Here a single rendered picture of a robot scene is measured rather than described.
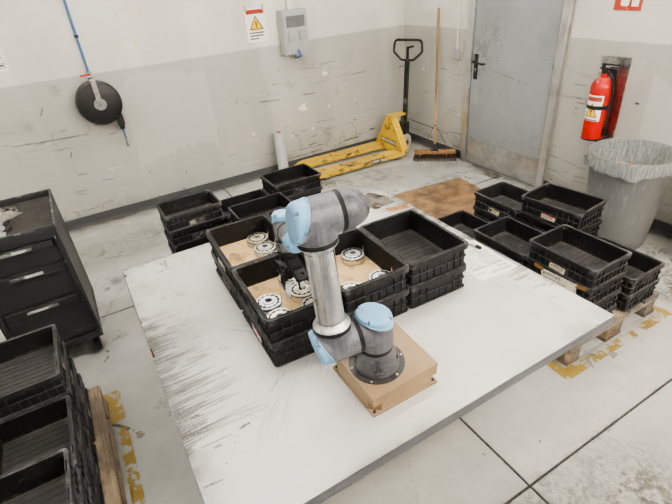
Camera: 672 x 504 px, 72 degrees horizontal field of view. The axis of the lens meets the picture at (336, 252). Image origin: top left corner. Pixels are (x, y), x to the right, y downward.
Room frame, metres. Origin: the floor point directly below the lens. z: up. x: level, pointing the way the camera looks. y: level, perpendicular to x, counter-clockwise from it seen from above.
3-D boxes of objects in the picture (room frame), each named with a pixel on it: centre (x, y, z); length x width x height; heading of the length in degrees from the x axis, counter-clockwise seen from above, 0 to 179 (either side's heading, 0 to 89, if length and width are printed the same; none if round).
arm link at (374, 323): (1.13, -0.09, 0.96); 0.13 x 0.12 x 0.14; 110
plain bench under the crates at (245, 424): (1.70, 0.02, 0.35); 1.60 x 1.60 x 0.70; 28
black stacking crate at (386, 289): (1.60, -0.06, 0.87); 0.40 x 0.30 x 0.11; 26
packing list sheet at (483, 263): (1.85, -0.66, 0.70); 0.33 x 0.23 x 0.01; 28
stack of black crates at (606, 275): (2.04, -1.27, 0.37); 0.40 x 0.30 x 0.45; 28
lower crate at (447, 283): (1.73, -0.33, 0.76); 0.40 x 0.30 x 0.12; 26
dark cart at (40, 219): (2.40, 1.80, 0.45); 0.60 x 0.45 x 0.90; 28
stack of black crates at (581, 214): (2.58, -1.44, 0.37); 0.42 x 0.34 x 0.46; 28
